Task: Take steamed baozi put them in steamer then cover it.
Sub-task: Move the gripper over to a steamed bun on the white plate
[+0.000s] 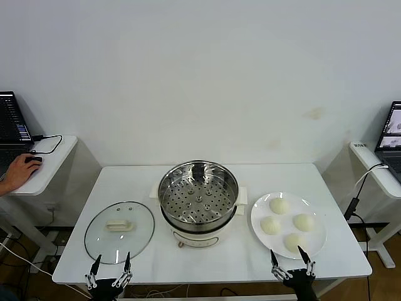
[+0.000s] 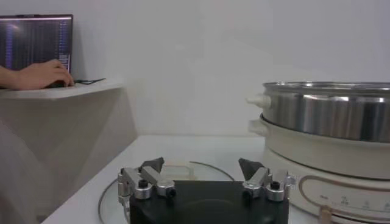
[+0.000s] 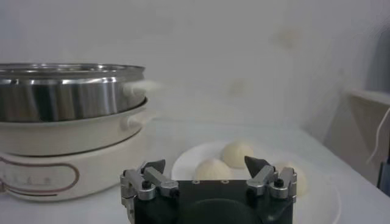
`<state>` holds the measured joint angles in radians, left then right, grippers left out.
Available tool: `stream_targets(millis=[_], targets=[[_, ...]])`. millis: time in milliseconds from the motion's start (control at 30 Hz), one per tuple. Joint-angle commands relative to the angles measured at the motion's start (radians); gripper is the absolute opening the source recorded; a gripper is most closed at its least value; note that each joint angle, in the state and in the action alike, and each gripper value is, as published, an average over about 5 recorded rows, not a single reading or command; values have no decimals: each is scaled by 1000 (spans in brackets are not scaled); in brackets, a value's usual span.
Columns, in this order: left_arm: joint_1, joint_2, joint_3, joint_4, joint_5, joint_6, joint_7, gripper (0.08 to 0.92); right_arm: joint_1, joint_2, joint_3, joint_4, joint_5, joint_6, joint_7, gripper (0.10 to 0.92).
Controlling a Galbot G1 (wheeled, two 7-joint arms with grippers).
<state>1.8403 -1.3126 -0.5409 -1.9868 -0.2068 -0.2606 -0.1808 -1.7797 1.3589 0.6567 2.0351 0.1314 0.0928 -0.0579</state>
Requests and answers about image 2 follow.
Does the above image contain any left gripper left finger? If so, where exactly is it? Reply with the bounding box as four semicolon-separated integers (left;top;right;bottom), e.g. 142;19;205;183
117;156;177;214

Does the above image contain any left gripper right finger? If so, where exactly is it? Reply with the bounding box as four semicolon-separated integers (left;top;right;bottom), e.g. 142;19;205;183
238;158;297;203

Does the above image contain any round glass pot lid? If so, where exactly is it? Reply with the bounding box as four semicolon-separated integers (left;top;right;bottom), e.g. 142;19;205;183
97;160;236;224

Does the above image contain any person's bare forearm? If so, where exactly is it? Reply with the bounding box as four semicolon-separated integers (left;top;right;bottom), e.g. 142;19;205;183
0;65;22;90

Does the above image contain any person's bare hand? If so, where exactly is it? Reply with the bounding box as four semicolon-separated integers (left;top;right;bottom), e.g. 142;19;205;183
18;58;76;91

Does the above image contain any cream electric cooker base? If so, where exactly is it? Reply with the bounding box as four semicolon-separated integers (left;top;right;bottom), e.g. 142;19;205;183
248;117;390;224

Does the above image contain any white side table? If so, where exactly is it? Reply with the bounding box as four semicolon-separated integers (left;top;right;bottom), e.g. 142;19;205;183
0;78;138;224

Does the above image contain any black computer mouse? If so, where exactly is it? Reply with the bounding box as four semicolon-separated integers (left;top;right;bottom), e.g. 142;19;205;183
45;80;67;89

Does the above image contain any black laptop with code screen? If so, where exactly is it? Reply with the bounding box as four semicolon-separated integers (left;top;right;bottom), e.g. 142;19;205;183
0;14;74;73

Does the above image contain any black laptop power cable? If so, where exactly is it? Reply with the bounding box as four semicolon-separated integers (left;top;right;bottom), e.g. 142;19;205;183
74;77;107;85

